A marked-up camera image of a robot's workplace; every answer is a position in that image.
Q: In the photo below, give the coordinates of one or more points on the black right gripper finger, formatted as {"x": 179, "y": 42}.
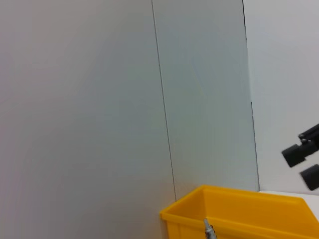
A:
{"x": 300, "y": 150}
{"x": 311, "y": 177}

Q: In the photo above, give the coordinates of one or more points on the silver grey pen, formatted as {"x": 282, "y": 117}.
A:
{"x": 209, "y": 230}

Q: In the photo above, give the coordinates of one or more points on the yellow plastic bin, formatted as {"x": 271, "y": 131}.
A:
{"x": 249, "y": 214}

